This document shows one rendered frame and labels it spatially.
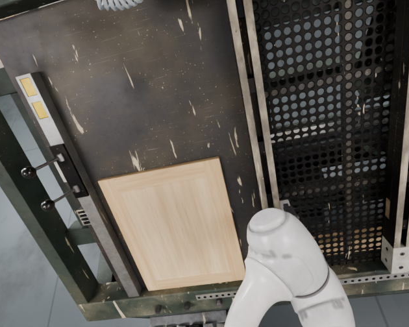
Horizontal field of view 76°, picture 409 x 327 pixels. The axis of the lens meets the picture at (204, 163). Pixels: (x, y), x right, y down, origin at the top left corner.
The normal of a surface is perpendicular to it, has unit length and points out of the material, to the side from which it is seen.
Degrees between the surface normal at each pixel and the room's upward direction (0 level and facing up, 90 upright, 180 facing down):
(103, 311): 57
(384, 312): 0
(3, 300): 0
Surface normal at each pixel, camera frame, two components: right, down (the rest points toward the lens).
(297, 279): 0.39, 0.09
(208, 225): -0.06, 0.43
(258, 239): -0.68, 0.00
